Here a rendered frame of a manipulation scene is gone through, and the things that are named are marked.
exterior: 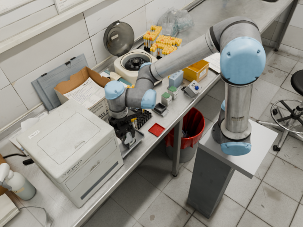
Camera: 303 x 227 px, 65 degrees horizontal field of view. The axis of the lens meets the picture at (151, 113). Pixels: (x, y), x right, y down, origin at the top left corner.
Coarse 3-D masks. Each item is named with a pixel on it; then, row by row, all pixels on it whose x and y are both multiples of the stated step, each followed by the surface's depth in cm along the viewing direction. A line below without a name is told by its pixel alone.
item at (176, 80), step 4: (180, 72) 144; (172, 76) 142; (176, 76) 142; (180, 76) 145; (172, 80) 141; (176, 80) 143; (180, 80) 148; (172, 84) 144; (176, 84) 145; (180, 84) 150; (168, 88) 149
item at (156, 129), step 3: (156, 123) 131; (153, 126) 131; (156, 126) 130; (159, 126) 130; (150, 129) 129; (153, 129) 129; (156, 129) 129; (159, 129) 129; (162, 129) 129; (153, 132) 128; (156, 132) 128; (159, 132) 128; (156, 135) 126; (159, 135) 126
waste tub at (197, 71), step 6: (204, 60) 151; (192, 66) 162; (198, 66) 158; (204, 66) 147; (186, 72) 150; (192, 72) 146; (198, 72) 144; (204, 72) 151; (186, 78) 154; (192, 78) 150; (198, 78) 149
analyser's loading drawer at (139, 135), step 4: (136, 128) 123; (136, 132) 124; (140, 132) 121; (136, 136) 122; (140, 136) 122; (144, 136) 122; (136, 140) 120; (140, 140) 121; (120, 144) 119; (124, 144) 118; (128, 144) 115; (136, 144) 119; (120, 148) 118; (124, 148) 118; (128, 148) 117; (132, 148) 118; (124, 152) 116; (128, 152) 116
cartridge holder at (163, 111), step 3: (159, 102) 137; (156, 105) 136; (159, 105) 139; (162, 105) 137; (156, 108) 135; (159, 108) 137; (162, 108) 137; (165, 108) 135; (156, 111) 136; (159, 111) 134; (162, 111) 134; (165, 111) 136; (168, 111) 136; (159, 114) 136; (162, 114) 134; (165, 114) 135
